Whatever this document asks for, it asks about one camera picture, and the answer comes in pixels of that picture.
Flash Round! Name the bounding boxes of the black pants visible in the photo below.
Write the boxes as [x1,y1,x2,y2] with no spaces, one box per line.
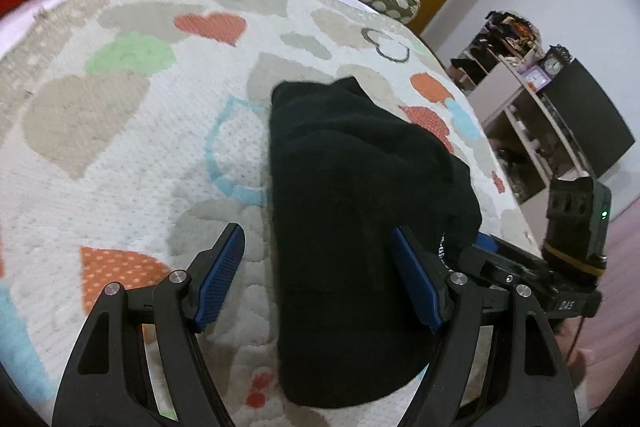
[269,77,482,409]

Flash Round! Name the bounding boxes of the person's right hand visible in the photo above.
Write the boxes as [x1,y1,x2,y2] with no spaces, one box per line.
[554,317,589,389]

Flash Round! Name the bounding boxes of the white shelf unit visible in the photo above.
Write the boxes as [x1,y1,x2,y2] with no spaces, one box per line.
[447,11,590,202]

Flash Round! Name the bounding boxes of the black television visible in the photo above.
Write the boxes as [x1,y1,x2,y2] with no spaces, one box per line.
[540,58,636,178]

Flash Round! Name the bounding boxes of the small round clock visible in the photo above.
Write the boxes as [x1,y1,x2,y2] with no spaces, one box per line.
[542,53,565,78]

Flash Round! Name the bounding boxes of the heart patterned quilt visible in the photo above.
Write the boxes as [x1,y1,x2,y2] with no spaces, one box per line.
[1,0,536,426]

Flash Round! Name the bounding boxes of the pink bed sheet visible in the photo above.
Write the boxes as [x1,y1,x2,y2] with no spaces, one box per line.
[0,0,66,57]

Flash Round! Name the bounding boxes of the black tracking camera box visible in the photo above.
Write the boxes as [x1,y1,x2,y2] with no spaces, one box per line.
[541,176,612,293]

